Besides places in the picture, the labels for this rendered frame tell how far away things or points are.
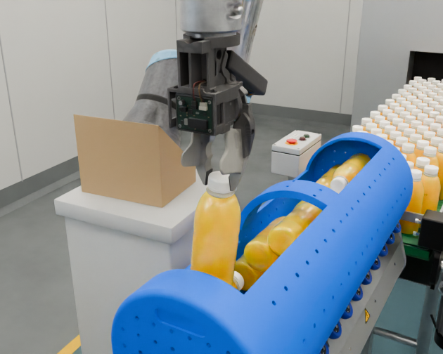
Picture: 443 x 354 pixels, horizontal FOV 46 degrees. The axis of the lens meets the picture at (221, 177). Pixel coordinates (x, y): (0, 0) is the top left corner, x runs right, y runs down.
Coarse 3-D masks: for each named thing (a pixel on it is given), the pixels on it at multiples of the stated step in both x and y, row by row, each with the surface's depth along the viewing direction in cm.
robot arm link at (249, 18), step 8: (248, 0) 107; (256, 0) 108; (248, 8) 108; (256, 8) 109; (248, 16) 110; (256, 16) 111; (248, 24) 111; (256, 24) 113; (240, 32) 111; (248, 32) 112; (240, 40) 112; (248, 40) 113; (232, 48) 114; (240, 48) 114; (248, 48) 115; (240, 56) 115; (248, 56) 117; (248, 96) 120
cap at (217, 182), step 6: (210, 174) 74; (216, 174) 74; (228, 174) 74; (210, 180) 72; (216, 180) 72; (222, 180) 72; (228, 180) 72; (210, 186) 73; (216, 186) 72; (222, 186) 72; (228, 186) 72; (222, 192) 72; (228, 192) 73
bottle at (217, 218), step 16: (208, 192) 73; (208, 208) 73; (224, 208) 73; (208, 224) 73; (224, 224) 73; (208, 240) 74; (224, 240) 74; (192, 256) 78; (208, 256) 75; (224, 256) 76; (208, 272) 76; (224, 272) 77
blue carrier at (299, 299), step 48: (336, 144) 144; (384, 144) 134; (288, 192) 103; (336, 192) 105; (384, 192) 117; (240, 240) 115; (336, 240) 93; (384, 240) 115; (144, 288) 75; (192, 288) 71; (288, 288) 78; (336, 288) 88; (144, 336) 76; (192, 336) 71; (240, 336) 67; (288, 336) 73
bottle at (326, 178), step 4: (340, 164) 144; (332, 168) 143; (336, 168) 142; (328, 172) 139; (332, 172) 139; (324, 176) 136; (328, 176) 136; (332, 176) 136; (320, 180) 134; (324, 180) 134; (328, 180) 134; (324, 184) 132; (328, 184) 132
